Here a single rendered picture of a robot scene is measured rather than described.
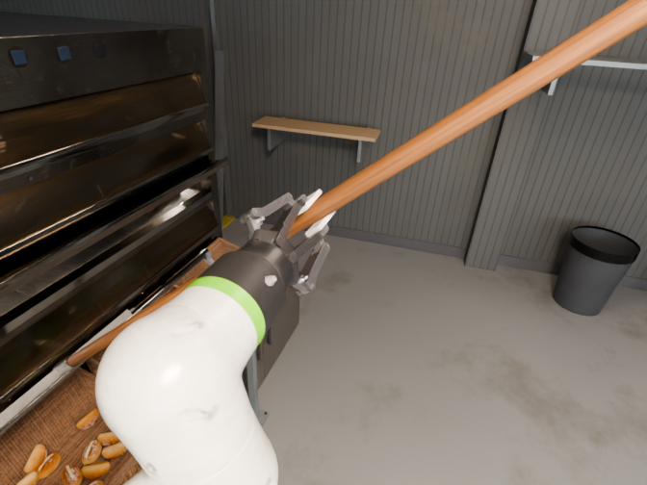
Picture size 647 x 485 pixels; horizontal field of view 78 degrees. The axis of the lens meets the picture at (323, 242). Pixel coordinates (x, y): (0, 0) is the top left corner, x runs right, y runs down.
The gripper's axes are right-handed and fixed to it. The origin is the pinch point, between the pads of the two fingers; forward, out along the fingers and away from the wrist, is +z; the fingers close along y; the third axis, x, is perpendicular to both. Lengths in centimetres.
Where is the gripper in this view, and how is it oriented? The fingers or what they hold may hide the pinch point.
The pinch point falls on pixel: (314, 212)
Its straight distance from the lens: 62.5
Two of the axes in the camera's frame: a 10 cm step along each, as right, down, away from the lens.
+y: 5.8, 7.9, 2.1
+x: 7.4, -4.1, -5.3
